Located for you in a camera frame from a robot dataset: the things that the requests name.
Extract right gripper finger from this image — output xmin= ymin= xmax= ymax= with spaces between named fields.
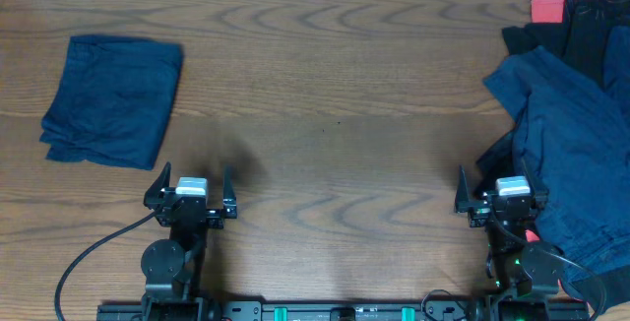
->
xmin=454 ymin=165 xmax=473 ymax=214
xmin=521 ymin=160 xmax=548 ymax=210

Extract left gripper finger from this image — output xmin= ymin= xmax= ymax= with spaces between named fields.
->
xmin=143 ymin=162 xmax=171 ymax=209
xmin=222 ymin=166 xmax=237 ymax=219

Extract navy blue shorts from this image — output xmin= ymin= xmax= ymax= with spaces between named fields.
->
xmin=483 ymin=27 xmax=629 ymax=274

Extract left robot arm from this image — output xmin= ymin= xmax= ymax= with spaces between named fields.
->
xmin=140 ymin=164 xmax=237 ymax=321

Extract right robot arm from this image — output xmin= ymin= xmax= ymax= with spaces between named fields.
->
xmin=454 ymin=167 xmax=563 ymax=320

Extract folded navy blue garment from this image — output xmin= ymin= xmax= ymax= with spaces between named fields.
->
xmin=39 ymin=34 xmax=184 ymax=170

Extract black garment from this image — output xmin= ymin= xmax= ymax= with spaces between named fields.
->
xmin=477 ymin=0 xmax=629 ymax=309

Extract red cloth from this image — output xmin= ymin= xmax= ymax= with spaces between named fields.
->
xmin=531 ymin=0 xmax=566 ymax=24

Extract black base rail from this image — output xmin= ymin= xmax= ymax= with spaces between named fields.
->
xmin=96 ymin=297 xmax=591 ymax=321

